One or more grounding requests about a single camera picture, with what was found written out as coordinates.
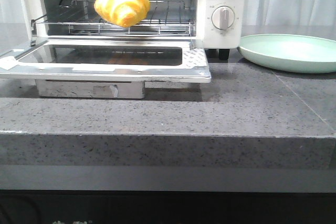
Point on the metal wire oven rack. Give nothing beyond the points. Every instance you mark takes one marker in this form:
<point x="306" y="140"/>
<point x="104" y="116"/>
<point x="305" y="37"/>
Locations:
<point x="79" y="18"/>

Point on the white Toshiba toaster oven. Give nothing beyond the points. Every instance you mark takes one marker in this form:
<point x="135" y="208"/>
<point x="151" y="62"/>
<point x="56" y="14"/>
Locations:
<point x="213" y="40"/>

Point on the glass oven door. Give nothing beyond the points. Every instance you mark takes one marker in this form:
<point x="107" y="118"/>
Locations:
<point x="104" y="60"/>

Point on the silver oven door handle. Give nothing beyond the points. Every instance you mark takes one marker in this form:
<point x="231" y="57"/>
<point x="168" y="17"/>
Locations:
<point x="91" y="89"/>

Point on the yellow croissant bread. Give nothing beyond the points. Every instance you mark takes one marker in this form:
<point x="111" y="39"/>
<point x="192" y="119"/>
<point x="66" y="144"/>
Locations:
<point x="123" y="13"/>

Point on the light green plate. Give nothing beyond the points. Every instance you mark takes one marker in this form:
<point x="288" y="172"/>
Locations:
<point x="291" y="53"/>

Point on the lower white timer knob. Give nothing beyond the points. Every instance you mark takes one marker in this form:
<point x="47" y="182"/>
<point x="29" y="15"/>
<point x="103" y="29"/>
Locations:
<point x="223" y="17"/>

